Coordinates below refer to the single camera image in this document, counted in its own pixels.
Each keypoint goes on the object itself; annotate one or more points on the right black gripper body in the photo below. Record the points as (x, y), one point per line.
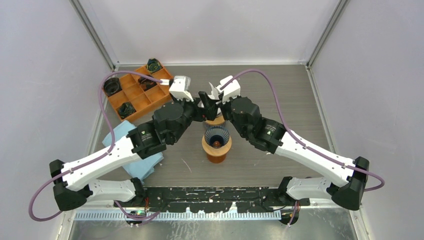
(227, 114)

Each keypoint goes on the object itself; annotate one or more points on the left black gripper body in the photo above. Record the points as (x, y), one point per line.
(192, 113)

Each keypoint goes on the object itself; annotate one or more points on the blue glass dripper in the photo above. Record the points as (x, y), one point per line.
(216, 136)

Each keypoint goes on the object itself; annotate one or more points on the amber glass carafe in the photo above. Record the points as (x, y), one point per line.
(216, 159)

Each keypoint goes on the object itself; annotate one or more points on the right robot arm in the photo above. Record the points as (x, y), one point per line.
(343, 179)

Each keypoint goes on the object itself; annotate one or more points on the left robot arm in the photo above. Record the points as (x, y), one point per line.
(75, 183)

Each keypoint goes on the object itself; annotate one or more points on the small black cup in tray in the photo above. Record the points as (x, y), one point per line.
(125, 110)

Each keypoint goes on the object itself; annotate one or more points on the orange wooden compartment tray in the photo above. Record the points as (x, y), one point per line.
(144, 102)

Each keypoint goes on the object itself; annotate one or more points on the dark patterned cup in tray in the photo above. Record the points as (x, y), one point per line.
(153, 65)

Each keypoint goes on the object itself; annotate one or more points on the light blue cloth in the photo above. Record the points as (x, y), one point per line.
(141, 168)

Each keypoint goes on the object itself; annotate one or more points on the black cup beside tray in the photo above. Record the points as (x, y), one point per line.
(112, 86)

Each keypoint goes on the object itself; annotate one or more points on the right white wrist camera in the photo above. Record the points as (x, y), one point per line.
(231, 91)

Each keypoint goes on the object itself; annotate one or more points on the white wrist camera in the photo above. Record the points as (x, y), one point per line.
(231, 91)
(179, 87)

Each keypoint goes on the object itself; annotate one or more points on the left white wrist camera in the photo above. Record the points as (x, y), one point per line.
(179, 87)

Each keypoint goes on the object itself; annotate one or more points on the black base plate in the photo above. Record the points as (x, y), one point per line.
(227, 203)

